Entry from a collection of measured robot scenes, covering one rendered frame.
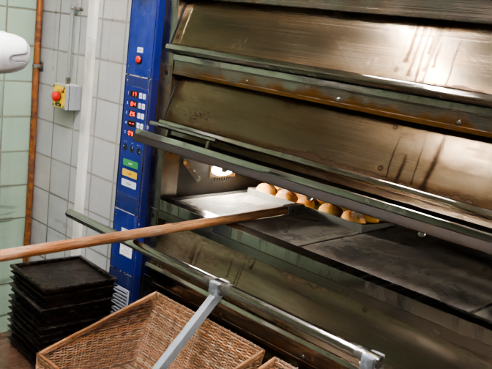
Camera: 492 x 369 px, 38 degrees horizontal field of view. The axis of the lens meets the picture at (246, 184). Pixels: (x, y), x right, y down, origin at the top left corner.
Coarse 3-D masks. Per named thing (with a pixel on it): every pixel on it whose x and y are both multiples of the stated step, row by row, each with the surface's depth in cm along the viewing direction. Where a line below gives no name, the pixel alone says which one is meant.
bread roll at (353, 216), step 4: (344, 212) 250; (348, 212) 249; (352, 212) 248; (356, 212) 248; (344, 216) 249; (348, 216) 248; (352, 216) 247; (356, 216) 247; (360, 216) 247; (352, 220) 246; (356, 220) 246; (360, 220) 246; (364, 220) 246; (364, 224) 246
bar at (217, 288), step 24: (72, 216) 227; (168, 264) 195; (216, 288) 181; (240, 288) 179; (264, 312) 171; (288, 312) 167; (312, 336) 161; (336, 336) 157; (168, 360) 175; (360, 360) 152
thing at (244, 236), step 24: (192, 216) 244; (216, 216) 241; (240, 240) 228; (264, 240) 221; (312, 264) 208; (336, 264) 205; (360, 288) 196; (384, 288) 191; (408, 288) 192; (432, 312) 181; (456, 312) 179; (480, 336) 172
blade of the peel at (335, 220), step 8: (248, 192) 279; (256, 192) 276; (272, 200) 270; (280, 200) 267; (304, 208) 260; (312, 208) 257; (320, 216) 255; (328, 216) 252; (336, 216) 250; (336, 224) 250; (344, 224) 248; (352, 224) 245; (360, 224) 243; (368, 224) 246; (376, 224) 249; (384, 224) 253; (392, 224) 257; (360, 232) 243
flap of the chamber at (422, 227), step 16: (160, 144) 230; (208, 160) 214; (256, 176) 201; (272, 176) 197; (304, 192) 189; (320, 192) 185; (352, 208) 178; (368, 208) 175; (400, 224) 169; (416, 224) 166; (448, 240) 160; (464, 240) 158; (480, 240) 155
